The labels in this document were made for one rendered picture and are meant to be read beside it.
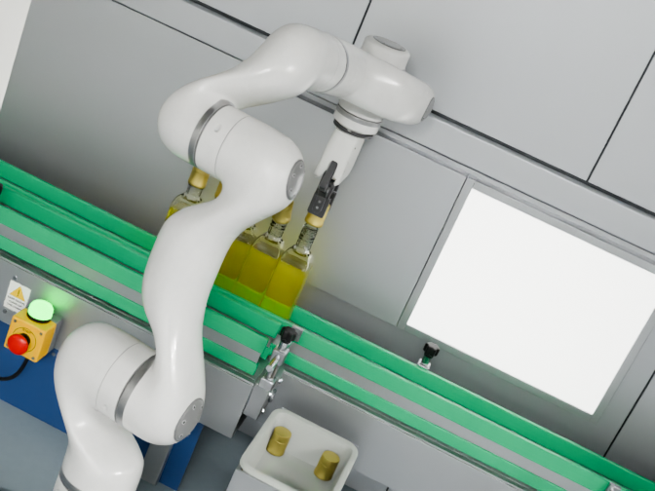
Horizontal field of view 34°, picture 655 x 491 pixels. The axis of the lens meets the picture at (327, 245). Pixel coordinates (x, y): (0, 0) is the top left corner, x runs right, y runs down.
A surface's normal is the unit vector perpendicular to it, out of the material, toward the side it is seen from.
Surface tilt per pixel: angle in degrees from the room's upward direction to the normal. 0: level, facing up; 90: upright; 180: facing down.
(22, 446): 0
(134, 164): 90
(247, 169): 80
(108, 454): 29
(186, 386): 61
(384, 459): 90
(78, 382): 90
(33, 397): 90
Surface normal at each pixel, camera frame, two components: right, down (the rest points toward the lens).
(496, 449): -0.25, 0.30
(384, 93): 0.30, 0.36
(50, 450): 0.36, -0.85
